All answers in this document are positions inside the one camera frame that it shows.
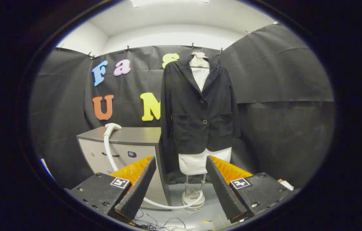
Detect black blazer jacket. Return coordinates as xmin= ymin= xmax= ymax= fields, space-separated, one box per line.
xmin=160 ymin=54 xmax=241 ymax=185

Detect white mannequin torso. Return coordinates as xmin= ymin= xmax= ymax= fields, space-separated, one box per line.
xmin=178 ymin=51 xmax=232 ymax=175

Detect black backdrop cloth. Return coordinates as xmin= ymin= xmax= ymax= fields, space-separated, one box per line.
xmin=29 ymin=23 xmax=335 ymax=190

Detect small cardboard box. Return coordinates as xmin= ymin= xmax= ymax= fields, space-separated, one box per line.
xmin=277 ymin=178 xmax=294 ymax=190

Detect black floor cables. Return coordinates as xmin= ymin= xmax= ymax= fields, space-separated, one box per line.
xmin=130 ymin=209 xmax=200 ymax=230

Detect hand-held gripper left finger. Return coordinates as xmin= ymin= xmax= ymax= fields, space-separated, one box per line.
xmin=65 ymin=156 xmax=156 ymax=222

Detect ceiling light panel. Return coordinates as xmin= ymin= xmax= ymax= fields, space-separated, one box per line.
xmin=130 ymin=0 xmax=209 ymax=7

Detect white garment steamer with hose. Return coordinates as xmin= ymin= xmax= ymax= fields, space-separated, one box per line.
xmin=103 ymin=123 xmax=204 ymax=210

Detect white mannequin stand base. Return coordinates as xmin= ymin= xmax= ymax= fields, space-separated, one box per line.
xmin=182 ymin=175 xmax=207 ymax=211

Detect grey cabinet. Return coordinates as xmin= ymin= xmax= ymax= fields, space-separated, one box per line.
xmin=76 ymin=126 xmax=172 ymax=210

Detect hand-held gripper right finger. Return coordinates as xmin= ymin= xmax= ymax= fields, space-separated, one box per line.
xmin=206 ymin=155 xmax=297 ymax=224

